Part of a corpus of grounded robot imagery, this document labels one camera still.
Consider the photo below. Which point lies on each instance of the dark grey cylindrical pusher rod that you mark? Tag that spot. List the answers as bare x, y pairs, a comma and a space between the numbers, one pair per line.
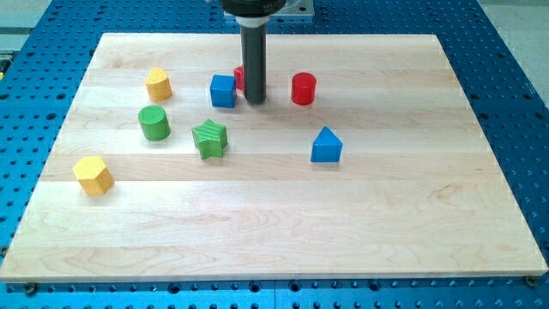
253, 46

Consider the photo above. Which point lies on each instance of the black robot end flange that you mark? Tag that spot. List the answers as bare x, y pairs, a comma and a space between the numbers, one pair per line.
252, 13

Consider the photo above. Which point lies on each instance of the red star block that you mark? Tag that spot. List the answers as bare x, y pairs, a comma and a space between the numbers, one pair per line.
238, 74

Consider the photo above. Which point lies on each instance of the green star block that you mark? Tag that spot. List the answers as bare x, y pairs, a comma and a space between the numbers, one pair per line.
210, 139

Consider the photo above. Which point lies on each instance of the light wooden board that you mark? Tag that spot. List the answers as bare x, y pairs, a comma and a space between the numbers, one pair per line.
417, 191

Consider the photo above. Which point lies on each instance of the left board clamp screw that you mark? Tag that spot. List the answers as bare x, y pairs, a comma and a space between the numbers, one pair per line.
30, 288

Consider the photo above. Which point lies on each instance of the board clamp screw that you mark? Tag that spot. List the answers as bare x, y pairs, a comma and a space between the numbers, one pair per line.
30, 288
531, 281

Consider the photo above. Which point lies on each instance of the right board clamp screw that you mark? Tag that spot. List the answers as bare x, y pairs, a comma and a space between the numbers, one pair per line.
531, 281

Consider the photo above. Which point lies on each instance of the silver metal mounting plate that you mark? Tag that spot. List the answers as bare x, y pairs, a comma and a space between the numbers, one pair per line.
293, 9

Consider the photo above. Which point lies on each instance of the blue cube block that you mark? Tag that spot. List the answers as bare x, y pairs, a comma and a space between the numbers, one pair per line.
223, 91

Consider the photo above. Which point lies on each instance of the red cylinder block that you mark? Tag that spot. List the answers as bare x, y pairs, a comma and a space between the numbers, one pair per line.
303, 88

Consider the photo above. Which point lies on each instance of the yellow heart block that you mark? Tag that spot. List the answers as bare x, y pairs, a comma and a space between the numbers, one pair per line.
158, 85

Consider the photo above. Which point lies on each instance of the green cylinder block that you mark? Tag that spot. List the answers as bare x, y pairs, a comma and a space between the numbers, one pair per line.
154, 123

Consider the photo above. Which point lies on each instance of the blue triangle block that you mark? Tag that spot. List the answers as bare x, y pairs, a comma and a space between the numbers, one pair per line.
327, 147

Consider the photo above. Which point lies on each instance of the yellow hexagon block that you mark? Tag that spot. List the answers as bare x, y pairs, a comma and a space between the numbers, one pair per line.
93, 175

